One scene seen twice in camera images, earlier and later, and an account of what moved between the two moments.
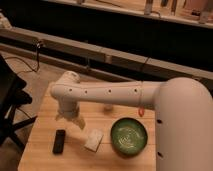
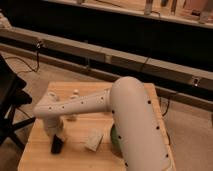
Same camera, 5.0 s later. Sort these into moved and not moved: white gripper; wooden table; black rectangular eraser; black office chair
Moved: white gripper
Not moved: black rectangular eraser; wooden table; black office chair
